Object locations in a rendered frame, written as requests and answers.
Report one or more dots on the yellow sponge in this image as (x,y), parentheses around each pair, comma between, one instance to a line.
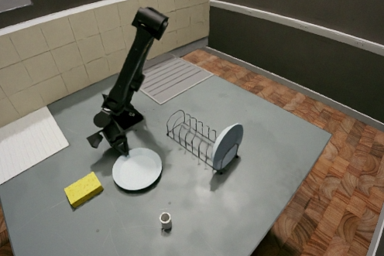
(83,189)

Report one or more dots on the white ribbed draining mat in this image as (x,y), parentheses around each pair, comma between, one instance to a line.
(28,141)

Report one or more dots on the beige tiled wall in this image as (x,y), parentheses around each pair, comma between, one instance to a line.
(46,59)

